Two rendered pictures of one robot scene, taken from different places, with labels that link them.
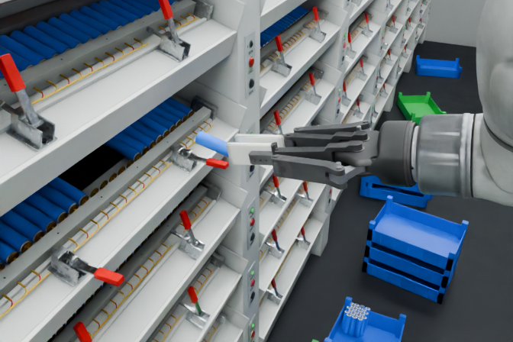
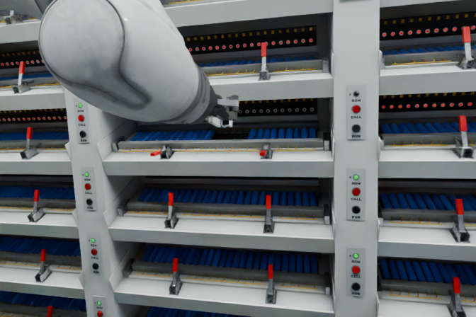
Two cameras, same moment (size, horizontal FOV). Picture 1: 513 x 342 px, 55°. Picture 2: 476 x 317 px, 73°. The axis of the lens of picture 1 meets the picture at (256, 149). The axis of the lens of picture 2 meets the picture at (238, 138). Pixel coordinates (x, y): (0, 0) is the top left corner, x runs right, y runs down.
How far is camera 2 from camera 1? 0.84 m
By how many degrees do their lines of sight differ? 76
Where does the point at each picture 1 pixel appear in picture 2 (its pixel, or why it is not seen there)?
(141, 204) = (219, 156)
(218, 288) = (306, 301)
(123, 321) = (201, 222)
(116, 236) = (193, 158)
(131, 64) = (236, 78)
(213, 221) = (304, 229)
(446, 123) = not seen: hidden behind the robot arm
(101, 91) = not seen: hidden behind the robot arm
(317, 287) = not seen: outside the picture
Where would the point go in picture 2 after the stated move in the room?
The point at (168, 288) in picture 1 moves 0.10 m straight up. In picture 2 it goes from (231, 230) to (230, 192)
